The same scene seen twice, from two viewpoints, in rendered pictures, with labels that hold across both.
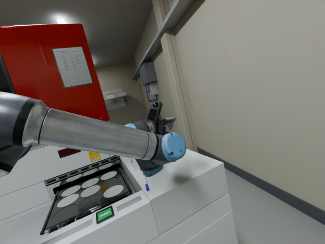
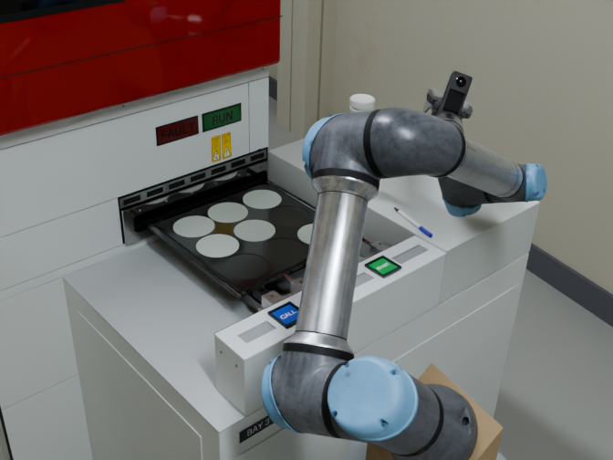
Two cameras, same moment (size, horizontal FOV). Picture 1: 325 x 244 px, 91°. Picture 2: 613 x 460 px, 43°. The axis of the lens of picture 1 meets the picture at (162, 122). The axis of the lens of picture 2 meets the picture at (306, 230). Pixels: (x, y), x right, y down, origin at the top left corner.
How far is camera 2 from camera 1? 126 cm
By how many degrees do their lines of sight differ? 28
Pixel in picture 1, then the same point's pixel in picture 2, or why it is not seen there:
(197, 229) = (476, 304)
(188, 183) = (492, 232)
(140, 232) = (423, 295)
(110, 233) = (399, 291)
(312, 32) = not seen: outside the picture
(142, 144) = (514, 179)
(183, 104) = not seen: outside the picture
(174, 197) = (470, 251)
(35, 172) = (105, 174)
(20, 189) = (73, 213)
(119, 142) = (500, 176)
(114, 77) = not seen: outside the picture
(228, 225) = (511, 305)
